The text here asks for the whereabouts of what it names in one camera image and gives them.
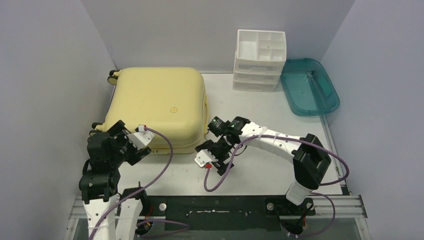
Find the white plastic drawer organizer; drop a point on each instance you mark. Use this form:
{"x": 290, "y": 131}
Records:
{"x": 259, "y": 59}

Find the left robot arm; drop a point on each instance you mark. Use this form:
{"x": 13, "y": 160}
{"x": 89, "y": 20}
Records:
{"x": 107, "y": 151}

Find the teal transparent plastic tray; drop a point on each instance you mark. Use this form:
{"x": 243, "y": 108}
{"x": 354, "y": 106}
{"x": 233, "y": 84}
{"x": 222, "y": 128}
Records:
{"x": 308, "y": 88}

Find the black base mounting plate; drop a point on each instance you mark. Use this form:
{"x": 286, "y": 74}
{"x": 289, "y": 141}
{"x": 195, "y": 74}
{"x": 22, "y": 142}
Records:
{"x": 228, "y": 212}

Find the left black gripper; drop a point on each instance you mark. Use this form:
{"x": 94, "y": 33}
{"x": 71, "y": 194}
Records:
{"x": 135, "y": 153}

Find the yellow hard-shell suitcase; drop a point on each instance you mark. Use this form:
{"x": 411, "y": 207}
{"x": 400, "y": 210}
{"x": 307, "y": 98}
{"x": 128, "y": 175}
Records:
{"x": 170, "y": 100}

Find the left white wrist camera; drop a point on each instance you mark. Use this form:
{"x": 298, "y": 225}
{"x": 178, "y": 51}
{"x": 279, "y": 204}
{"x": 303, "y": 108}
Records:
{"x": 141, "y": 138}

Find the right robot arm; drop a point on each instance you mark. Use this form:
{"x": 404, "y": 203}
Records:
{"x": 309, "y": 159}

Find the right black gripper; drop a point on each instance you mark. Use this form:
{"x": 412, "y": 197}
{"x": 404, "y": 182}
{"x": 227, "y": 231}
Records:
{"x": 216, "y": 148}

